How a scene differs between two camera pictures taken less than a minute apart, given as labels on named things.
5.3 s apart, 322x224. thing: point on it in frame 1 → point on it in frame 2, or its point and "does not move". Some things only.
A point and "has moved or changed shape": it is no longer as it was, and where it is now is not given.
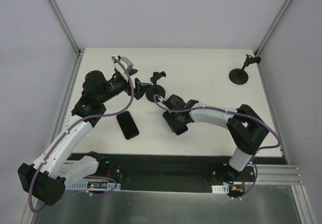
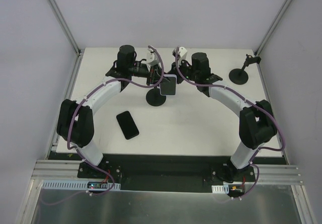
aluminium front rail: [278, 174] does not move
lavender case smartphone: [182, 131] → [169, 88]
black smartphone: [128, 125] does not move
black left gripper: [137, 88] → [151, 75]
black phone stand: [240, 76] does not move
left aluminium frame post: [56, 9] does not move
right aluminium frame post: [261, 46] does not move
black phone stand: [155, 89] has moved or changed shape
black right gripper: [172, 124] → [179, 73]
